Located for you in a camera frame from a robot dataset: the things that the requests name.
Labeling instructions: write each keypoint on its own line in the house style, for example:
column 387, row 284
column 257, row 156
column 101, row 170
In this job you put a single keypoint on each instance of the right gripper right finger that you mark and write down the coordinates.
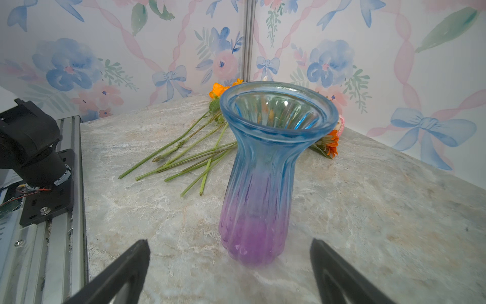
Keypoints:
column 338, row 281

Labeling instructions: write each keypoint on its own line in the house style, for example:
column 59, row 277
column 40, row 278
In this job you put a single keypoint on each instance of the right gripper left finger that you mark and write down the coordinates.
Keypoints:
column 122, row 281

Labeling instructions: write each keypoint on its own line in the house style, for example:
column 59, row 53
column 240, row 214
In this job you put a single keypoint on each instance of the pink carnation stem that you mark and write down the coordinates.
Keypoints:
column 340, row 126

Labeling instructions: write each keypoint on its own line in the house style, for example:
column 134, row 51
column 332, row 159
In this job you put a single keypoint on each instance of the blue purple glass vase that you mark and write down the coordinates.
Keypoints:
column 273, row 123

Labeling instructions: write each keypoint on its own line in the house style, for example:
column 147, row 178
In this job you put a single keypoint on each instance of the orange poppy stem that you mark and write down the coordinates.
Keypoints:
column 212, row 114

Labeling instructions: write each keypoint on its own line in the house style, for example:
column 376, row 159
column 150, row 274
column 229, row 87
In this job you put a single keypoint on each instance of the dark orange gerbera stem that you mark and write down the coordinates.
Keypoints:
column 327, row 146

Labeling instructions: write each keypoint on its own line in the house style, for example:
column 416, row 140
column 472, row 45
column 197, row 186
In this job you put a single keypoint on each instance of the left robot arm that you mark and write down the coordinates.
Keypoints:
column 28, row 137

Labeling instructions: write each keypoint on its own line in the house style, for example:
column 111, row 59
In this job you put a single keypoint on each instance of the pink rose bunch stem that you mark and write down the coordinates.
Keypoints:
column 207, row 160

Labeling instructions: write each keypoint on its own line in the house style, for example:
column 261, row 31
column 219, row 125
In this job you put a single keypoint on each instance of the aluminium rail frame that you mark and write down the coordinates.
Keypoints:
column 47, row 262

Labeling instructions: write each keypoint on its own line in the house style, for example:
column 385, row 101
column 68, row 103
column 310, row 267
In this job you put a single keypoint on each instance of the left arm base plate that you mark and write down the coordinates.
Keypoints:
column 46, row 205

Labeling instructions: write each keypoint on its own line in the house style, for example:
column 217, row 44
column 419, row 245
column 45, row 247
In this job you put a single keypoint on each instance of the left corner aluminium post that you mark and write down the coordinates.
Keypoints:
column 249, row 16

